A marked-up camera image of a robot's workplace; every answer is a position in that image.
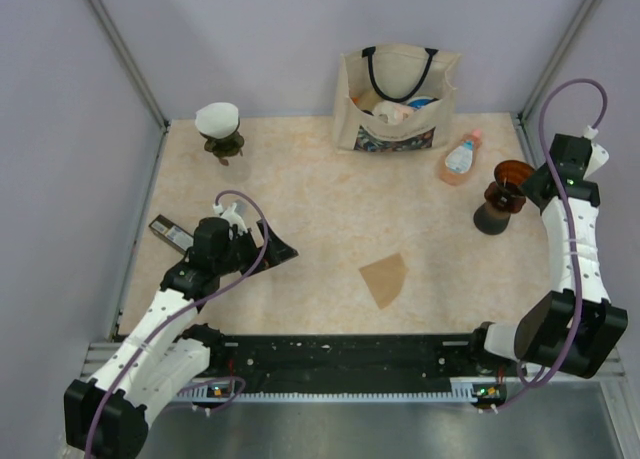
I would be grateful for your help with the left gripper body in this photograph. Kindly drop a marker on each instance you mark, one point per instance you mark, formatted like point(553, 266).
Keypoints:
point(242, 254)

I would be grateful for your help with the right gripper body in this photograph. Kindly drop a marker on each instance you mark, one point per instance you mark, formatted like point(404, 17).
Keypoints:
point(531, 181)

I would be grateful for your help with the brown coffee dripper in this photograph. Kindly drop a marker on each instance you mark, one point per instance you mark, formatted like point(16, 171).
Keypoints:
point(504, 192)

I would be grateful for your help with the olive green coffee dripper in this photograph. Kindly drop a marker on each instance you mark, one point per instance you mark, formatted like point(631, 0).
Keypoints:
point(224, 147)

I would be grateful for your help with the brown paper coffee filter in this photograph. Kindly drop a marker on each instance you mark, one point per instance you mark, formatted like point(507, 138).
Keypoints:
point(385, 279)

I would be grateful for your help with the white paper coffee filter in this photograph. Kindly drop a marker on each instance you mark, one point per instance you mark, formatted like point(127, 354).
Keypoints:
point(217, 120)

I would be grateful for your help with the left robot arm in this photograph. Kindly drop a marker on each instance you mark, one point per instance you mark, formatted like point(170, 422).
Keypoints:
point(110, 414)

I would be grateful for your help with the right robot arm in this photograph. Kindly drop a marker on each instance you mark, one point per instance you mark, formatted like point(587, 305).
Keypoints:
point(575, 320)

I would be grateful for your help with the clear glass coffee server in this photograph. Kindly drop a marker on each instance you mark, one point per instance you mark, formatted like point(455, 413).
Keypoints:
point(237, 170)

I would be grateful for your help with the silver rectangular box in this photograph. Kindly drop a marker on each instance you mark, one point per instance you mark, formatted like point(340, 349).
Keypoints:
point(171, 234)

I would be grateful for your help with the dark carafe with red lid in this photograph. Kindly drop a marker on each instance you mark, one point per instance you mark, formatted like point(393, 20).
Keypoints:
point(491, 221)

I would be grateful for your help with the pink lotion bottle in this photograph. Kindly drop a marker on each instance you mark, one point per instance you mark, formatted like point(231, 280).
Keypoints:
point(458, 163)

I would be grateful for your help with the beige canvas tote bag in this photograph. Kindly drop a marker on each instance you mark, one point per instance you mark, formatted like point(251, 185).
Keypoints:
point(394, 98)

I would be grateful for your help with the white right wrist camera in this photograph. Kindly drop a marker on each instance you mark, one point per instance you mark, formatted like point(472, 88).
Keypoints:
point(599, 156)

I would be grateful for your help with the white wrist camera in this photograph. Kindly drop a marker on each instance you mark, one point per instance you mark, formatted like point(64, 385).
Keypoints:
point(233, 214)
point(599, 156)

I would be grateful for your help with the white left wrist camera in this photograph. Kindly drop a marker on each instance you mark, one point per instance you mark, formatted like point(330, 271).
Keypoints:
point(233, 214)

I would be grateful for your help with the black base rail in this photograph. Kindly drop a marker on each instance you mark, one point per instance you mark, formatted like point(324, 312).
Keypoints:
point(334, 364)

